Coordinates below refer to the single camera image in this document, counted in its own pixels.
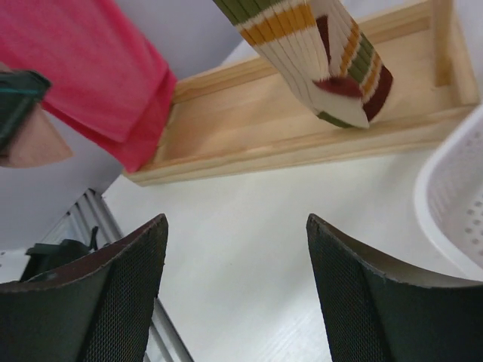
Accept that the pink cloth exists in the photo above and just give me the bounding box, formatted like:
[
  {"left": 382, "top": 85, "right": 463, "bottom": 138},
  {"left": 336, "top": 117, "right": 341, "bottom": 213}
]
[{"left": 1, "top": 1, "right": 177, "bottom": 172}]

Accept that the brown sock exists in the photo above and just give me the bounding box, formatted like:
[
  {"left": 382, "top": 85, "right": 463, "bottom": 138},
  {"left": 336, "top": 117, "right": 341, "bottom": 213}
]
[{"left": 215, "top": 0, "right": 393, "bottom": 129}]

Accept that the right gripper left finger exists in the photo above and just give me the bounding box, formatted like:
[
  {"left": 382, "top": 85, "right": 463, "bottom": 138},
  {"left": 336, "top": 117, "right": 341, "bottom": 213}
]
[{"left": 1, "top": 214, "right": 168, "bottom": 361}]

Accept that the pink sock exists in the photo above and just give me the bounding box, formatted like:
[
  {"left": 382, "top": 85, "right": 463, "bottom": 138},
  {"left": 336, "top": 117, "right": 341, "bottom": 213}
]
[{"left": 1, "top": 106, "right": 73, "bottom": 168}]

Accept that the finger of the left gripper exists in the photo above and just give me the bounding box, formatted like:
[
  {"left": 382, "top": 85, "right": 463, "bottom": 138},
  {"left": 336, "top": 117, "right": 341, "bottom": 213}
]
[{"left": 1, "top": 70, "right": 51, "bottom": 153}]

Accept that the wooden drying rack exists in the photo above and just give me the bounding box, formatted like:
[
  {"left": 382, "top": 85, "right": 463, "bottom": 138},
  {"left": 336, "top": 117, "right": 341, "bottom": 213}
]
[{"left": 128, "top": 1, "right": 480, "bottom": 186}]

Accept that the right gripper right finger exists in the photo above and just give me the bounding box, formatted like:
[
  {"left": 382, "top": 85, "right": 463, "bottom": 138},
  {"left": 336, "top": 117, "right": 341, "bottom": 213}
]
[{"left": 306, "top": 213, "right": 482, "bottom": 361}]

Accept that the white perforated plastic basket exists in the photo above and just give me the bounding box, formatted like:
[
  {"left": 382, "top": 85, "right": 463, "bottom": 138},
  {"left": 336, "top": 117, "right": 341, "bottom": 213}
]
[{"left": 414, "top": 106, "right": 482, "bottom": 281}]

